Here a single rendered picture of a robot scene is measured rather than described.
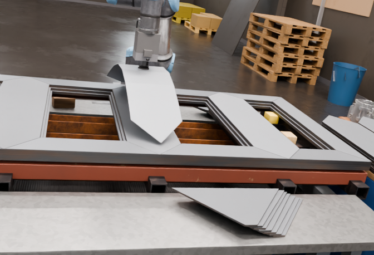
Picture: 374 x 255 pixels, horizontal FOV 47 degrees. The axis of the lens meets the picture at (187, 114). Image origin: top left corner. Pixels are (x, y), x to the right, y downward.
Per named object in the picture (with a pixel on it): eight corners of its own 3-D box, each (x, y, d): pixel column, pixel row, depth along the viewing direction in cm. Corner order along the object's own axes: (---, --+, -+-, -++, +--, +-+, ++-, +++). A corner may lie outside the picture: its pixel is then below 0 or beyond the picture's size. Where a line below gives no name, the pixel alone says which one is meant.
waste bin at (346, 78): (365, 109, 567) (377, 69, 549) (338, 108, 553) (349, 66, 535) (343, 98, 610) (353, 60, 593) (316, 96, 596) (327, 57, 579)
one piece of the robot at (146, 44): (139, 23, 149) (133, 68, 154) (163, 25, 152) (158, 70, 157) (134, 18, 158) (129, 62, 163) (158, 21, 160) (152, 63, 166)
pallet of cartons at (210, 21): (224, 36, 1026) (227, 20, 1013) (195, 33, 1002) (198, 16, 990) (209, 28, 1122) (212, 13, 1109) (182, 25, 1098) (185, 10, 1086)
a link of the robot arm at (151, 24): (162, 19, 153) (139, 16, 150) (160, 32, 154) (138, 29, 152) (157, 16, 160) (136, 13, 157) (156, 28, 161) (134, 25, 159)
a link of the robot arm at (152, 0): (166, -14, 156) (163, -13, 148) (161, 16, 159) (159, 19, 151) (144, -17, 156) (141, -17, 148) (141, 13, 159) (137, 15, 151)
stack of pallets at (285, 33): (319, 86, 663) (334, 30, 635) (271, 82, 636) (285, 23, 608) (281, 65, 774) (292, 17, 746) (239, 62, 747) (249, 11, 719)
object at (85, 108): (280, 130, 232) (281, 125, 231) (26, 116, 196) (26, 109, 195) (265, 117, 250) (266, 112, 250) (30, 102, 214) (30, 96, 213)
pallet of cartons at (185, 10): (205, 26, 1155) (207, 9, 1141) (172, 22, 1126) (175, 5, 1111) (191, 19, 1269) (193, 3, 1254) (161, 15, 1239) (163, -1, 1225)
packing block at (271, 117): (277, 124, 202) (279, 116, 200) (268, 123, 200) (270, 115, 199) (272, 119, 207) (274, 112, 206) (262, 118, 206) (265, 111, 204)
